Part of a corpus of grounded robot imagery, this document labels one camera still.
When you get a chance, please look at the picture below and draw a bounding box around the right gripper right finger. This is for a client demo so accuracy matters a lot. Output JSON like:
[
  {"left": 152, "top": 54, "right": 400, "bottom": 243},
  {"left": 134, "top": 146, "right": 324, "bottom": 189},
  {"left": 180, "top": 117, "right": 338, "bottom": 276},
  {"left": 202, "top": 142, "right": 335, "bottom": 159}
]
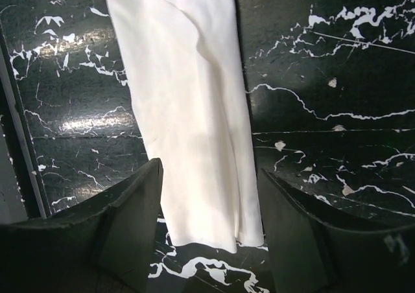
[{"left": 259, "top": 169, "right": 414, "bottom": 292}]

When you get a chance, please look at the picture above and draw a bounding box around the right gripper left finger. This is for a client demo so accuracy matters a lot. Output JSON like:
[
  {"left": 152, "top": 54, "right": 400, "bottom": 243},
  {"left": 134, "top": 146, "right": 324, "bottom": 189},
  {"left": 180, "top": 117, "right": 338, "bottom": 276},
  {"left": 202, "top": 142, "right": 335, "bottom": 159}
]
[{"left": 1, "top": 158, "right": 163, "bottom": 292}]

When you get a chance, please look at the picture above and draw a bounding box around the white underwear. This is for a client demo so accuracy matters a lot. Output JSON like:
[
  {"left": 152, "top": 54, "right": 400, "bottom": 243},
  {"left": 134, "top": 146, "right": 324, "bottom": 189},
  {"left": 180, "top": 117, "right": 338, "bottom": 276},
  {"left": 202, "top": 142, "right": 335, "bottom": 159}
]
[{"left": 106, "top": 0, "right": 264, "bottom": 253}]

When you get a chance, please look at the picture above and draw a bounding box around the aluminium front rail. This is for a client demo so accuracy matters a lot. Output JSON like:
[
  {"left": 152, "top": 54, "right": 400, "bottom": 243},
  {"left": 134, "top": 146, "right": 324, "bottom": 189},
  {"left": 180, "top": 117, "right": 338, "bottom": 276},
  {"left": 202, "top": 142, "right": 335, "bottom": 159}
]
[{"left": 1, "top": 37, "right": 49, "bottom": 218}]

